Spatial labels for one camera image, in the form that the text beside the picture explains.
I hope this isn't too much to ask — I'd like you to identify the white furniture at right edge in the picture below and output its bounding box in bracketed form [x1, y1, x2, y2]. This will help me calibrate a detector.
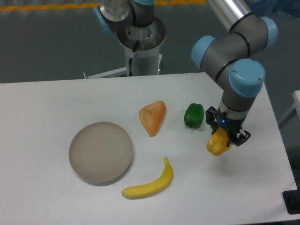
[277, 90, 300, 129]

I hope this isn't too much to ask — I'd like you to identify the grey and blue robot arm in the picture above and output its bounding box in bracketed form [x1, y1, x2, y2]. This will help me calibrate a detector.
[93, 0, 278, 146]

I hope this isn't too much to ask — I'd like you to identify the black device at table edge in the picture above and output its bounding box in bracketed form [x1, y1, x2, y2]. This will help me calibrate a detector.
[282, 190, 300, 215]

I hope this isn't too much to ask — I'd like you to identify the orange toy bread wedge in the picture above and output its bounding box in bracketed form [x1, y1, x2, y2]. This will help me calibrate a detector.
[139, 100, 166, 137]

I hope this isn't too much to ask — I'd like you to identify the black cable on pedestal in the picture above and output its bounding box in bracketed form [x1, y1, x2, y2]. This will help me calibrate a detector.
[127, 40, 140, 77]

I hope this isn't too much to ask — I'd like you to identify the green toy pepper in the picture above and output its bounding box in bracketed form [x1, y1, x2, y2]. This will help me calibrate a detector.
[184, 103, 204, 129]

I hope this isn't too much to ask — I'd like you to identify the yellow toy banana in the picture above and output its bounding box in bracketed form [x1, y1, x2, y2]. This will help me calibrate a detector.
[121, 157, 173, 199]

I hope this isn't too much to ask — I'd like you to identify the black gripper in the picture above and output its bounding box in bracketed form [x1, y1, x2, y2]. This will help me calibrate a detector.
[205, 106, 251, 147]

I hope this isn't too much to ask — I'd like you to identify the yellow toy pepper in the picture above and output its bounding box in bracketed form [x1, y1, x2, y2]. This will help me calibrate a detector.
[206, 127, 232, 156]

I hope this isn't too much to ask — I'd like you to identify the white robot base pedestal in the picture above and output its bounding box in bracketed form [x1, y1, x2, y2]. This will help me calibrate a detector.
[86, 16, 166, 79]

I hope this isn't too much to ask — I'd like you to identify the beige round plate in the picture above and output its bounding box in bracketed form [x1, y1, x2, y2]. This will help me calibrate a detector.
[68, 122, 134, 186]

